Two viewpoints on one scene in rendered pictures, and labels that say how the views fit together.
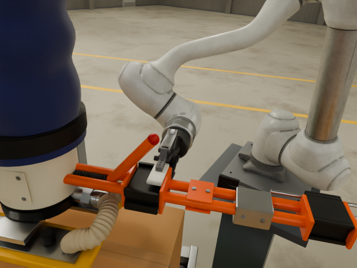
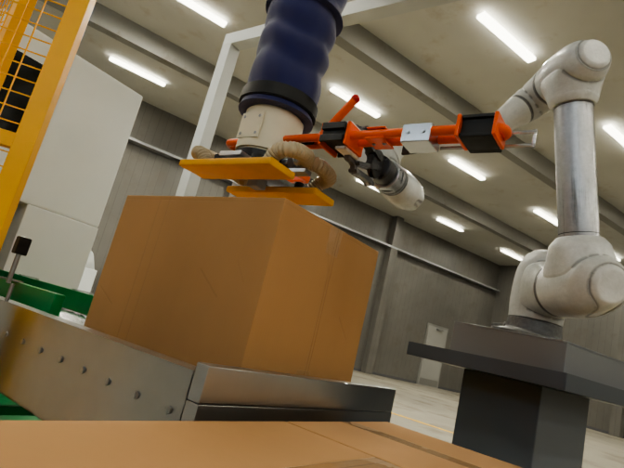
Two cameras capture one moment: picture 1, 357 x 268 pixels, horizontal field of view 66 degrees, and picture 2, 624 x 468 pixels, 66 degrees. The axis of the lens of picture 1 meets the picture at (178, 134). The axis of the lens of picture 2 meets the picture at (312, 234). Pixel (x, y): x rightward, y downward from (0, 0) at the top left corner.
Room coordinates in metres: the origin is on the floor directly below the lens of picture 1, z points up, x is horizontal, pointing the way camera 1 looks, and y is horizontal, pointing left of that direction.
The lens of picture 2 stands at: (-0.56, -0.48, 0.69)
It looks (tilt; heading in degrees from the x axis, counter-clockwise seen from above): 12 degrees up; 29
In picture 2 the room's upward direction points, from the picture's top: 14 degrees clockwise
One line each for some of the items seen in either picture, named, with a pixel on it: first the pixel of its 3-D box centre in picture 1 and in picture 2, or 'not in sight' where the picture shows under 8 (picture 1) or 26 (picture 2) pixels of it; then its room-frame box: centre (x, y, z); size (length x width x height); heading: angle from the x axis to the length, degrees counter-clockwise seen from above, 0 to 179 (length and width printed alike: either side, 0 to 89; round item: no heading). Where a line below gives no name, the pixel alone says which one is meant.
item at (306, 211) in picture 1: (325, 220); (480, 131); (0.39, -0.29, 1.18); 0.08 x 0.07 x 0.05; 81
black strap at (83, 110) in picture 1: (28, 119); (279, 108); (0.49, 0.30, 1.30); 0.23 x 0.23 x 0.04
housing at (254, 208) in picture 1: (252, 207); (421, 138); (0.41, -0.16, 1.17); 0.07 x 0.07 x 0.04; 81
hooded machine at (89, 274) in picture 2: not in sight; (75, 278); (6.55, 8.86, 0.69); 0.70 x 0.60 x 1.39; 151
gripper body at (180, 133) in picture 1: (172, 149); (377, 166); (0.60, 0.01, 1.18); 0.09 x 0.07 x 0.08; 171
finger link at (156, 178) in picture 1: (158, 173); not in sight; (0.45, 0.04, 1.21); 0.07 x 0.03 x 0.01; 171
